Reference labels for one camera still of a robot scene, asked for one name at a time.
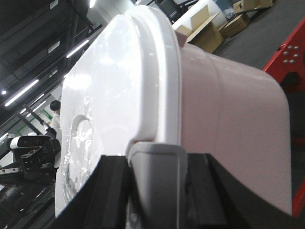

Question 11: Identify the brown cardboard boxes pile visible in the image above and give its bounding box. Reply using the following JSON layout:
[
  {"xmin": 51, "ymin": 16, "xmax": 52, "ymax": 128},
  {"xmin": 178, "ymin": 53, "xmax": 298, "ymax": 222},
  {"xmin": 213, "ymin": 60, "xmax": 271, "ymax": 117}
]
[{"xmin": 219, "ymin": 0, "xmax": 273, "ymax": 38}]

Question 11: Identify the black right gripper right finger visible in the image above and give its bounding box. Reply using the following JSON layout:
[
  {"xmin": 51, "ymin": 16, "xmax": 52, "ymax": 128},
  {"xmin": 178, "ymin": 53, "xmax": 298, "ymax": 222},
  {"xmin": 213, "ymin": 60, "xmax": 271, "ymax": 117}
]
[{"xmin": 186, "ymin": 153, "xmax": 305, "ymax": 229}]

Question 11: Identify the white lidded pink bin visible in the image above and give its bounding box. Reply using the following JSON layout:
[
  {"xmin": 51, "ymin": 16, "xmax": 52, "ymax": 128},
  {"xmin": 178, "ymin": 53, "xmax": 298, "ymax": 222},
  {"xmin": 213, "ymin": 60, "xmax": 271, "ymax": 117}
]
[{"xmin": 55, "ymin": 5, "xmax": 292, "ymax": 215}]

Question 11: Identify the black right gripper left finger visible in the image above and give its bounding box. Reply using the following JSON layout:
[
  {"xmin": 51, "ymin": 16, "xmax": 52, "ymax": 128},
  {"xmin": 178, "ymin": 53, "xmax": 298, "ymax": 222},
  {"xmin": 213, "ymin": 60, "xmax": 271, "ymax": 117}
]
[{"xmin": 50, "ymin": 156, "xmax": 131, "ymax": 229}]

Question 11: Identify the person in white shirt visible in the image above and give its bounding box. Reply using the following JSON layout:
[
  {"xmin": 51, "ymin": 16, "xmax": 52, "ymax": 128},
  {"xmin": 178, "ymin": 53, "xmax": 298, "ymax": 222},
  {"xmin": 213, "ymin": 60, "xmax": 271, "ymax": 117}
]
[{"xmin": 47, "ymin": 100, "xmax": 61, "ymax": 138}]

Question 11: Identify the open cardboard box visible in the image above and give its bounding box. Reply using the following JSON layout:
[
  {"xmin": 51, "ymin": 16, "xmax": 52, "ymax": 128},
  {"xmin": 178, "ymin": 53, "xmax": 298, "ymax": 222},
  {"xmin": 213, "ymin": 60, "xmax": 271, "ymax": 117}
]
[{"xmin": 173, "ymin": 5, "xmax": 224, "ymax": 53}]

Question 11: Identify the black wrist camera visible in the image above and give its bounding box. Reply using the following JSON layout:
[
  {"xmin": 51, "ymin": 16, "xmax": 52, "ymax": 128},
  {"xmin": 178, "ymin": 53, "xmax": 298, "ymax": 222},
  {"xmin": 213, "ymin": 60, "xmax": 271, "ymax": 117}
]
[{"xmin": 0, "ymin": 135, "xmax": 61, "ymax": 185}]

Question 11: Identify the red metal frame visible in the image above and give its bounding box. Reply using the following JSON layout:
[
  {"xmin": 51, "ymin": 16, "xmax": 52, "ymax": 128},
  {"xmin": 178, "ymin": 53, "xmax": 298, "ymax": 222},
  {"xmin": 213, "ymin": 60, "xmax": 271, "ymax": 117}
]
[{"xmin": 263, "ymin": 19, "xmax": 305, "ymax": 217}]

